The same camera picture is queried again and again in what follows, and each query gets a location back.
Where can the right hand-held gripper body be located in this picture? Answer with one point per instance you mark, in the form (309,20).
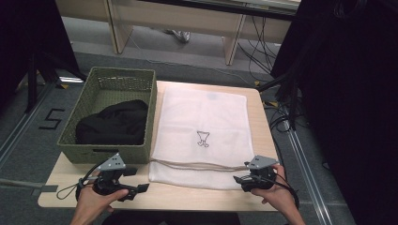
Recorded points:
(262,180)

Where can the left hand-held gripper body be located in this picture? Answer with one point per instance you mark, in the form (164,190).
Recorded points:
(109,182)

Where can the black cloth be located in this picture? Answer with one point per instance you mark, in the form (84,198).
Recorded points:
(115,123)

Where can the white mesh laundry bag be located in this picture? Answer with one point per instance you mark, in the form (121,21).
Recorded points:
(203,118)

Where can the green woven basket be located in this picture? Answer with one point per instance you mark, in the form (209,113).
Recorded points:
(108,87)

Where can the person's left hand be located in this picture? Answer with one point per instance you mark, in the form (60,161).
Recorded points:
(94,201)

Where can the person's right hand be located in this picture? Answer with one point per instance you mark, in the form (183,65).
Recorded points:
(281,197)

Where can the person's dark clothing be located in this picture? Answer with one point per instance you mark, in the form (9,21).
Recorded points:
(172,219)

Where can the black metal stand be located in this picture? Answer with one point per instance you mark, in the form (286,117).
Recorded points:
(33,81)
(291,100)

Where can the large black curtain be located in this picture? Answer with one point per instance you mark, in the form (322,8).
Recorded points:
(350,109)

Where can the light wooden desk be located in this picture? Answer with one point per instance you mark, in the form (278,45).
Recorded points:
(175,15)

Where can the small black curtain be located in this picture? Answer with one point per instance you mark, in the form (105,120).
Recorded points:
(28,40)

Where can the metal floor rail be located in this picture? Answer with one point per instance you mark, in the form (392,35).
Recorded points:
(308,175)
(22,125)

